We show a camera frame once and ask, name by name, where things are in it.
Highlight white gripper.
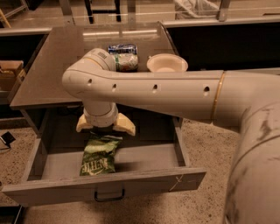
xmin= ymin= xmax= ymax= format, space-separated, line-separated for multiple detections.
xmin=76 ymin=101 xmax=136 ymax=136

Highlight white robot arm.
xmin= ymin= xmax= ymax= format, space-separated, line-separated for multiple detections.
xmin=62 ymin=49 xmax=280 ymax=224

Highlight green jalapeno chip bag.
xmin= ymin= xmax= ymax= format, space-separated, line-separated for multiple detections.
xmin=80 ymin=132 xmax=123 ymax=176

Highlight open grey top drawer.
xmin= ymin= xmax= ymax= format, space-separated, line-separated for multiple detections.
xmin=3 ymin=106 xmax=206 ymax=207

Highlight grey counter cabinet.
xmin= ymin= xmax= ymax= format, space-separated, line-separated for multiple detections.
xmin=10 ymin=24 xmax=177 ymax=136

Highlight blue snack bag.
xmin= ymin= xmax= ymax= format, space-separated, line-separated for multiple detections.
xmin=108 ymin=44 xmax=137 ymax=54

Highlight clear trash bag bin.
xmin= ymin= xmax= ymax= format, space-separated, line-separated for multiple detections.
xmin=174 ymin=0 xmax=219 ymax=19

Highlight white paper bowl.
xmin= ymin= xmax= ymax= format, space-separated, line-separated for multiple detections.
xmin=147 ymin=53 xmax=188 ymax=73

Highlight small black floor device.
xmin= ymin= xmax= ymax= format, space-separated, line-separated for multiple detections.
xmin=0 ymin=131 xmax=16 ymax=148

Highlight cardboard box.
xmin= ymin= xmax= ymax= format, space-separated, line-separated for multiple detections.
xmin=0 ymin=60 xmax=26 ymax=91

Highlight black stool legs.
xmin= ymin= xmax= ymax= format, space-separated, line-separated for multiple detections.
xmin=84 ymin=0 xmax=122 ymax=24

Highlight black drawer handle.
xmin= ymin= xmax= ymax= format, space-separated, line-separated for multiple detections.
xmin=94 ymin=189 xmax=125 ymax=202

